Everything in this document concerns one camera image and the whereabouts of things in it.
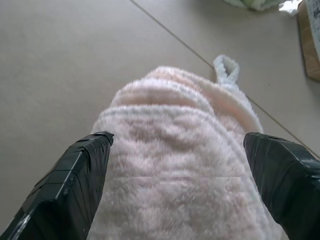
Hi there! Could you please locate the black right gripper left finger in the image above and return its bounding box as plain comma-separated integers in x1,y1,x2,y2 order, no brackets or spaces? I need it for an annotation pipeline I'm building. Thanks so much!
0,130,115,240

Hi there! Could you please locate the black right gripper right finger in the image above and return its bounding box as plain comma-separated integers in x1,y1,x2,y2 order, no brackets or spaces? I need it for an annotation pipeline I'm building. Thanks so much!
243,131,320,240

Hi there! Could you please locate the pink fluffy towel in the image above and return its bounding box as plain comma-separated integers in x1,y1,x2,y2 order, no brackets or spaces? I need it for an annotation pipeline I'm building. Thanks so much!
86,54,276,240

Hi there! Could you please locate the brown cardboard box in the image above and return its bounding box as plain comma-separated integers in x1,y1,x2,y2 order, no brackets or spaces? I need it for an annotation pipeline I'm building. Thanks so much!
296,0,320,82

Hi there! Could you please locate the crumpled clear plastic wrap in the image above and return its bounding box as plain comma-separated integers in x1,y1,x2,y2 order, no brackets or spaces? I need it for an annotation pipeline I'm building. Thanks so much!
277,0,305,18

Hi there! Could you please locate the pale green fluffy cloth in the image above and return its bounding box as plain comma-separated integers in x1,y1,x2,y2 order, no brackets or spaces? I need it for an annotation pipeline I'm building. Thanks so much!
223,0,277,11

